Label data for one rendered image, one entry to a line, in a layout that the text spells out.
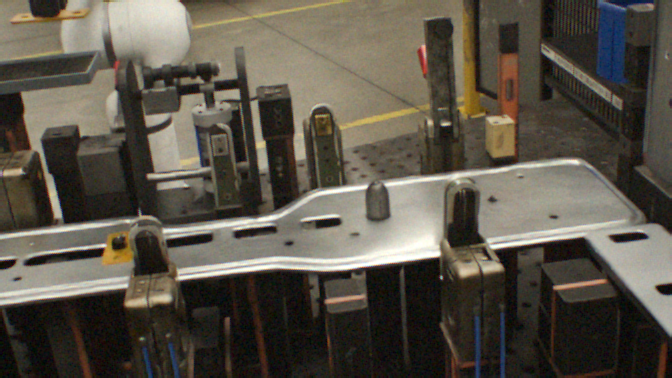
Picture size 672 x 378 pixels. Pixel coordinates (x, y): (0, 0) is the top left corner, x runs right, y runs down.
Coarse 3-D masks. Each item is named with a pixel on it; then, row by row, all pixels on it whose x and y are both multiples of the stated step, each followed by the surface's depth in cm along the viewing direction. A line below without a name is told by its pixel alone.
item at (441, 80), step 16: (448, 16) 118; (432, 32) 117; (448, 32) 115; (432, 48) 118; (448, 48) 118; (432, 64) 118; (448, 64) 119; (432, 80) 119; (448, 80) 120; (432, 96) 119; (448, 96) 121; (432, 112) 120
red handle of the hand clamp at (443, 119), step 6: (420, 48) 129; (420, 54) 128; (420, 60) 128; (426, 60) 127; (426, 66) 127; (426, 72) 126; (426, 78) 127; (438, 108) 123; (444, 108) 123; (438, 114) 122; (444, 114) 122; (438, 120) 122; (444, 120) 121; (450, 120) 122; (444, 126) 121; (450, 126) 122
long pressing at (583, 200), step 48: (336, 192) 118; (432, 192) 116; (480, 192) 114; (528, 192) 113; (576, 192) 112; (0, 240) 113; (48, 240) 112; (96, 240) 111; (240, 240) 107; (288, 240) 106; (336, 240) 105; (384, 240) 104; (432, 240) 103; (528, 240) 102; (576, 240) 102; (0, 288) 101; (48, 288) 100; (96, 288) 100
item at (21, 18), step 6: (60, 12) 96; (66, 12) 96; (72, 12) 95; (78, 12) 96; (84, 12) 95; (18, 18) 95; (24, 18) 94; (30, 18) 94; (36, 18) 94; (42, 18) 94; (48, 18) 94; (54, 18) 93; (60, 18) 93; (66, 18) 93; (72, 18) 94; (78, 18) 94
